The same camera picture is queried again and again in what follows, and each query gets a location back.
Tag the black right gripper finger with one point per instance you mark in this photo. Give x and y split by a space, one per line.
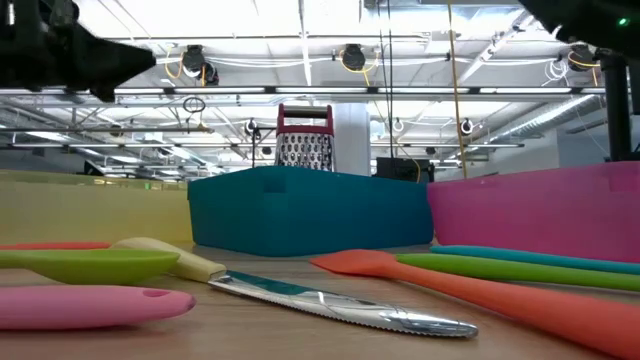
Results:
555 10

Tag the yellow plastic bin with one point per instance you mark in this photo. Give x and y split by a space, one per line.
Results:
100 215

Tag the orange silicone spatula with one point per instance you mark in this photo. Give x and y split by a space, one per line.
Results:
50 246
500 305

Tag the green silicone spoon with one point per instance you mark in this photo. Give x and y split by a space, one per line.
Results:
100 265

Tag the pink plastic bin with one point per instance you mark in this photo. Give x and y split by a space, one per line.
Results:
540 210

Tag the pink silicone spatula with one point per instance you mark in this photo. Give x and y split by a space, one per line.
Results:
75 306

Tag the blue plastic bin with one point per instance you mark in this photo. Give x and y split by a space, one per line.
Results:
300 215

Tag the blue silicone spatula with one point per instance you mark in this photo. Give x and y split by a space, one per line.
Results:
525 256

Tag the black background cabinet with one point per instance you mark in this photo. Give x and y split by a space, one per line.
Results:
395 170

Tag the white building column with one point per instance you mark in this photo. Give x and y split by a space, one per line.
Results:
352 145

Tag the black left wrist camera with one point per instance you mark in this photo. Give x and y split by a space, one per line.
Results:
62 12

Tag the black aluminium rig frame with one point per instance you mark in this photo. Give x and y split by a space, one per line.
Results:
617 125

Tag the silver ventilation duct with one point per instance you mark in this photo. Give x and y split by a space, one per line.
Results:
550 117

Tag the linear ceiling light rail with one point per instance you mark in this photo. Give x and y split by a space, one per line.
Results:
320 90
490 145

